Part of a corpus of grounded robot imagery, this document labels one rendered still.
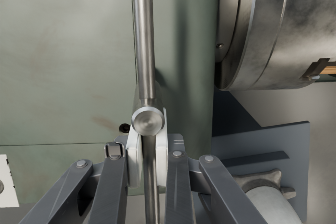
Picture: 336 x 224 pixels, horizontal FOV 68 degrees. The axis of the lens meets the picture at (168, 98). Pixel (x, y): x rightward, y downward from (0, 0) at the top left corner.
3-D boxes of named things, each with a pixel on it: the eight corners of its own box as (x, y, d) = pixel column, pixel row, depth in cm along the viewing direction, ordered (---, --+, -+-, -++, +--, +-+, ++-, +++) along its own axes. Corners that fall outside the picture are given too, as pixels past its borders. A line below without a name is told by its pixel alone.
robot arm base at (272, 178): (291, 208, 91) (299, 220, 86) (231, 217, 91) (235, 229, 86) (292, 166, 85) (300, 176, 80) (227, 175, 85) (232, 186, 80)
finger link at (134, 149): (140, 189, 16) (128, 189, 16) (144, 138, 23) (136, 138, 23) (137, 148, 15) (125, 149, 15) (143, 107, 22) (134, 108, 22)
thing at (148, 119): (137, 62, 26) (130, 108, 16) (158, 61, 26) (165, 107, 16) (138, 82, 27) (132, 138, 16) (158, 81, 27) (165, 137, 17)
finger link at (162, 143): (155, 148, 15) (168, 147, 15) (157, 107, 22) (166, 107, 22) (157, 188, 16) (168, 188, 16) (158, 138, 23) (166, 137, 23)
